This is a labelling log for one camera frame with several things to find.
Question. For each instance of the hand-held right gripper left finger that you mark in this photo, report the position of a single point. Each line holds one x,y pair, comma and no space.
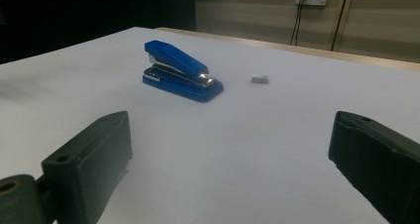
89,164

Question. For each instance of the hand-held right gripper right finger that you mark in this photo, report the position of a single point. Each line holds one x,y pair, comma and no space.
379,164

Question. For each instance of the blue stapler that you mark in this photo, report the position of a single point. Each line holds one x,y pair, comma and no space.
178,60

